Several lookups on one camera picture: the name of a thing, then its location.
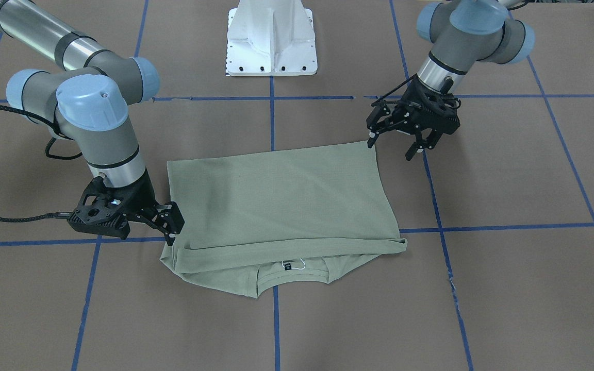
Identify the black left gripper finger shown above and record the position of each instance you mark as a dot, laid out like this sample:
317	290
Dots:
422	143
375	130

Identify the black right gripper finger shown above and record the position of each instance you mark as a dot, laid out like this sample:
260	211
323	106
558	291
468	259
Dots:
172	229

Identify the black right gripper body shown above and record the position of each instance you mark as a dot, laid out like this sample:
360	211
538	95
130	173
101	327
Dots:
140	198

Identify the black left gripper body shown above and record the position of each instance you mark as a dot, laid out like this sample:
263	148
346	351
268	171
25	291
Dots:
414	98

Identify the olive green long-sleeve shirt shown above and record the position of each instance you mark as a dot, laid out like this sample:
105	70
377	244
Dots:
256	221

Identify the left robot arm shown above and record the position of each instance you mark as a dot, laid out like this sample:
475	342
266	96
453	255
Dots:
462	33

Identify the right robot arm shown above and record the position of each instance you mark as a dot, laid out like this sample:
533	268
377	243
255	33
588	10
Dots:
88	103

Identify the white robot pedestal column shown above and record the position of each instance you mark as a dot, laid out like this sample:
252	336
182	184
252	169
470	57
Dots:
271	39

